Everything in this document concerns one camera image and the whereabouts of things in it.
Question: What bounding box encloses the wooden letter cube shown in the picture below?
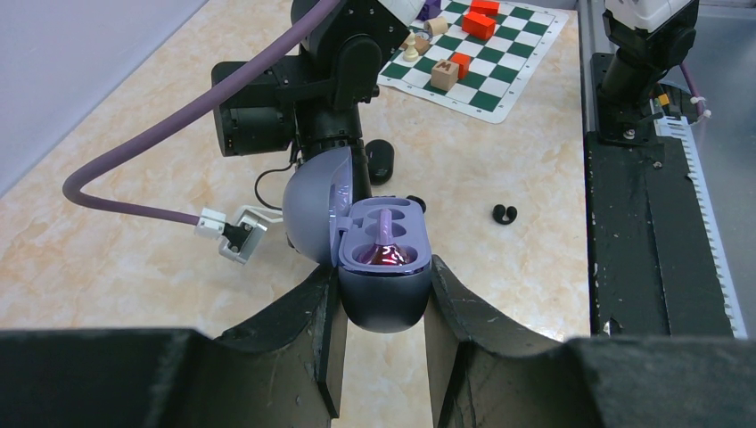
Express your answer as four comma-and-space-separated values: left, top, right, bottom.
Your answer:
430, 60, 459, 92

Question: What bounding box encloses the red block upper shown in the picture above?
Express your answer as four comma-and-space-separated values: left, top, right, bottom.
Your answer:
469, 0, 500, 16

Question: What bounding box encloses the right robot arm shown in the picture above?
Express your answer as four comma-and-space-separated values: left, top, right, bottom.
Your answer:
213, 1, 423, 200

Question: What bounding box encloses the purple earbud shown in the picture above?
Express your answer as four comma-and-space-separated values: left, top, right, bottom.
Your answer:
355, 209, 415, 267

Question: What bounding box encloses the purple block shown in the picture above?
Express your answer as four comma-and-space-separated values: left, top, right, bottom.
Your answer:
417, 0, 441, 21

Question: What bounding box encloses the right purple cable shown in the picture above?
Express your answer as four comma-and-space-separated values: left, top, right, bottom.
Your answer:
62, 0, 344, 226

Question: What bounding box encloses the purple earbud charging case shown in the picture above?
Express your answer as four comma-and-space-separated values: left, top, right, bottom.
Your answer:
283, 148, 431, 333

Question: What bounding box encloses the white chess pawn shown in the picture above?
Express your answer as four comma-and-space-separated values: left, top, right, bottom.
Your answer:
402, 31, 419, 62

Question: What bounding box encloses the black earbud upper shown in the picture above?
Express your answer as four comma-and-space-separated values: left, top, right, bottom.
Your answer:
407, 195, 427, 213

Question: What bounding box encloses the green white chessboard mat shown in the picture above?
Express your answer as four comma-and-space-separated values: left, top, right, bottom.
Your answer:
378, 1, 569, 124

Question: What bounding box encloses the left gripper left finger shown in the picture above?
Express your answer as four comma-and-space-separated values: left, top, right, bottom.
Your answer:
1, 266, 346, 427

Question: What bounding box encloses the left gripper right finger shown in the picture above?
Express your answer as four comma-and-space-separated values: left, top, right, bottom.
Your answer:
424, 257, 755, 427

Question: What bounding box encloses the small orange red block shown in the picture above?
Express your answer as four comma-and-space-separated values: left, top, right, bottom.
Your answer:
449, 53, 472, 80

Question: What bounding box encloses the red block lower right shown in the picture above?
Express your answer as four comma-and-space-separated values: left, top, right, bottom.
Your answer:
462, 12, 497, 41

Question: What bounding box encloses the brown wooden block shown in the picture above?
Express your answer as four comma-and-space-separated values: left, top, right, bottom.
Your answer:
414, 34, 431, 56

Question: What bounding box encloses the black earbud charging case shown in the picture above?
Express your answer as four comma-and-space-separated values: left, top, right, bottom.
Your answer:
365, 139, 395, 186

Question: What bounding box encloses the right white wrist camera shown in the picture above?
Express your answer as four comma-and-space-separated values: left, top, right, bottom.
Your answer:
194, 205, 283, 265

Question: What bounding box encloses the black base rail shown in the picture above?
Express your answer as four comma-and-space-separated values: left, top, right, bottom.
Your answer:
584, 81, 747, 339

